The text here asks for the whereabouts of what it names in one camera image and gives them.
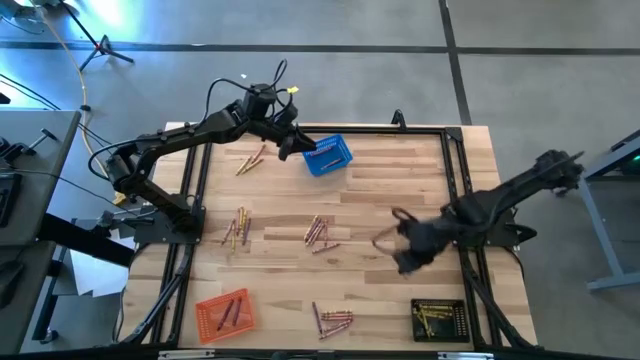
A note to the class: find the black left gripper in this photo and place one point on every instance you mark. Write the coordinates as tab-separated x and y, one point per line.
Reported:
277	131

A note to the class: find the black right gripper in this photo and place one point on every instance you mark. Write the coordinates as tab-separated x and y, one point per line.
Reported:
435	232

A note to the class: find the black plastic basket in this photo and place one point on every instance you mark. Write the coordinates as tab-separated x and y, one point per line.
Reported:
460	332

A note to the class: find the crayons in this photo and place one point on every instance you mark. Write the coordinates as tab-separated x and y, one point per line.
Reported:
228	232

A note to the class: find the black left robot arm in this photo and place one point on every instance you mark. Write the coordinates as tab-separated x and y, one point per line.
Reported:
175	137

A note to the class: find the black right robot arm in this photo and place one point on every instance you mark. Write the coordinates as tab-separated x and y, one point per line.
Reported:
515	187

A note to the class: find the blue plastic basket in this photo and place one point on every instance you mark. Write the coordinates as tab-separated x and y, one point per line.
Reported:
336	150

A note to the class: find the orange-red crayon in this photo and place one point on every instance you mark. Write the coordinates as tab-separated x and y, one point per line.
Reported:
337	315

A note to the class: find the orange plastic basket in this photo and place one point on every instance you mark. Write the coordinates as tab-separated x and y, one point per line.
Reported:
210	325

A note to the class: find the black floor tripod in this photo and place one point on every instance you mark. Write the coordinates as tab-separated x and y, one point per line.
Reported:
102	47

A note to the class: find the black stand leg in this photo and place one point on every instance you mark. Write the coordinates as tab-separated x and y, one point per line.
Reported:
80	240

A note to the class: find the white paper sheets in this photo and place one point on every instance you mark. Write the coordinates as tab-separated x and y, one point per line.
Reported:
95	272

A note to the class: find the grey desk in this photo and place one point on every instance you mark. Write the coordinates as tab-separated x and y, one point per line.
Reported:
35	280
40	200

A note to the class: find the black desk clamp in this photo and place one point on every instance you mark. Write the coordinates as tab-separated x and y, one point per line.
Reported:
15	150

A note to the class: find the black desk device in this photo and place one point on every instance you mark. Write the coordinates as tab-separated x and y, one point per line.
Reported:
7	200

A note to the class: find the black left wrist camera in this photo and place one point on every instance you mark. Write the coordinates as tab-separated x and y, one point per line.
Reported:
286	114

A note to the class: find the black frame clamp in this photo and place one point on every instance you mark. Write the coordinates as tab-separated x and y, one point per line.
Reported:
398	119

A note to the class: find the silver metal bracket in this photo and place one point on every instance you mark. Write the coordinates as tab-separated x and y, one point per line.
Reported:
465	356
185	355

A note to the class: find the grey metal table frame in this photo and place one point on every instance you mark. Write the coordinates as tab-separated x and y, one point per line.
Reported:
601	235

